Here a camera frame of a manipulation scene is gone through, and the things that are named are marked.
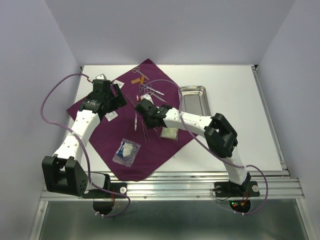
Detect long steel forceps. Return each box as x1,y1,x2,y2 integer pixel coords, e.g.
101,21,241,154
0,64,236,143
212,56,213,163
126,94,136,108

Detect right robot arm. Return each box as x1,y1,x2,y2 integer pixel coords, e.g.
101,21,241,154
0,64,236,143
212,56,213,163
135,99,251,195

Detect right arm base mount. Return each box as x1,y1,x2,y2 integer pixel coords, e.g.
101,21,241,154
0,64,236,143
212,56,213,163
211,173,260,215

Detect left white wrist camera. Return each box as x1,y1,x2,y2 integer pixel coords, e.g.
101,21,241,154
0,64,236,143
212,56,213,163
94,73,107,80

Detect steel tweezers pair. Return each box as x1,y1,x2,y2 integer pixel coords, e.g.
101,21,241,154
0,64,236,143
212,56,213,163
141,120,150,143

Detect green-white sealed packet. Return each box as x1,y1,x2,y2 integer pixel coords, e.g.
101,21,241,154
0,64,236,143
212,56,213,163
160,127,179,141

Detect small white label packet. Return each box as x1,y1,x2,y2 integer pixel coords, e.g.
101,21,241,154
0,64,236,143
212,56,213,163
111,79,125,89

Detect blue-white gauze packet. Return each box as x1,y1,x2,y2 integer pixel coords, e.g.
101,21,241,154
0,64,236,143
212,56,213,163
112,138,141,168

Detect aluminium front rail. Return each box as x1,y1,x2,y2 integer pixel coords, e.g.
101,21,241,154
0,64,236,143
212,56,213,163
39,171,306,201

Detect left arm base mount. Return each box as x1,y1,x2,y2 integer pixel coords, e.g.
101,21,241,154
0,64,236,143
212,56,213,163
81,172,131,218

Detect steel scalpel handle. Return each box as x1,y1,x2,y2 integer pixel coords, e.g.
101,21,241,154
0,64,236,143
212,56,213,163
134,111,138,131

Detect small steel scissors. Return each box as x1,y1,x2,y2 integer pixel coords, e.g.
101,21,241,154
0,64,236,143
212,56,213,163
132,66,149,80

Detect purple cloth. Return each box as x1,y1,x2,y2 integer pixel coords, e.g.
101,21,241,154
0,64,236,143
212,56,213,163
82,59,206,181

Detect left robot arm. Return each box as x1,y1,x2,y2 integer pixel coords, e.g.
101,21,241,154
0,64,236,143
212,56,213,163
41,79,127,197

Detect steel instrument tray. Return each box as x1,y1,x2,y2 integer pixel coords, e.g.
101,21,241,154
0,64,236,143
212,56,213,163
179,85,211,116

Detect white sterile pouch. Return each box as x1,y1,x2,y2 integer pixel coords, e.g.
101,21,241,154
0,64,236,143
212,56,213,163
105,111,118,122

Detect steel hemostat forceps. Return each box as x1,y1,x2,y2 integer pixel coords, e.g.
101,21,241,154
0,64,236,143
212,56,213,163
139,84,165,96

